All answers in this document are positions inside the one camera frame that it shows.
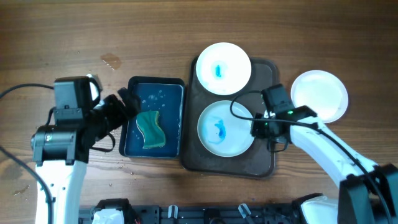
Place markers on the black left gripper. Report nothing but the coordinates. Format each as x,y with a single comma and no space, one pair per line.
119,114

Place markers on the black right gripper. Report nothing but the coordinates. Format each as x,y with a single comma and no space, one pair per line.
258,129

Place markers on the green yellow sponge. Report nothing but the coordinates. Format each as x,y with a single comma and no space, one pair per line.
148,124

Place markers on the white plate blue smear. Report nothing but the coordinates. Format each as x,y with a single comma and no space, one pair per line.
224,128

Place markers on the white plate blue dot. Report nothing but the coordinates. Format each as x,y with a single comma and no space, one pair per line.
223,68

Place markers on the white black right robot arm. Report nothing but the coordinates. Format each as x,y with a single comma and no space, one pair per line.
367,191

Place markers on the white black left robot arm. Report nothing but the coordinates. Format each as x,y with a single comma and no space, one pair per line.
61,151

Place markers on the dark brown serving tray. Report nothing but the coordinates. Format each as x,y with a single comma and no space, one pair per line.
256,162

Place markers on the black water basin tray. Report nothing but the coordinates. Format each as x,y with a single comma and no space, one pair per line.
165,95

